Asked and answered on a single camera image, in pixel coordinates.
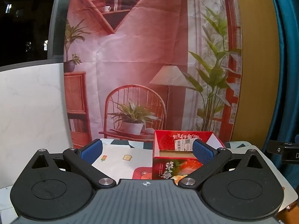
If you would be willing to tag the red strawberry print cardboard box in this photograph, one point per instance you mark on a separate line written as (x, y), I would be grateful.
(163, 168)

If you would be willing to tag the cartoon printed tablecloth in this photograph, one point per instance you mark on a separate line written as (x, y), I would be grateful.
(121, 163)

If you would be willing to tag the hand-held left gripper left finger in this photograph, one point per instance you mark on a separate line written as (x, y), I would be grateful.
(91, 149)

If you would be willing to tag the printed room scene wall cloth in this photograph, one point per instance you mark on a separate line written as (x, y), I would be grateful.
(144, 58)

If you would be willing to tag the grey window frame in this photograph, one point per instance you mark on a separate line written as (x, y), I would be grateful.
(59, 23)

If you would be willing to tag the white marble pattern board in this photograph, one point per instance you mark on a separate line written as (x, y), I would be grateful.
(30, 112)

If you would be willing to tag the blue curtain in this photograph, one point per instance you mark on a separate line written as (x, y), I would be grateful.
(283, 58)

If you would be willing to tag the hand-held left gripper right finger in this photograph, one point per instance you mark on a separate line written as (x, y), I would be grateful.
(202, 151)

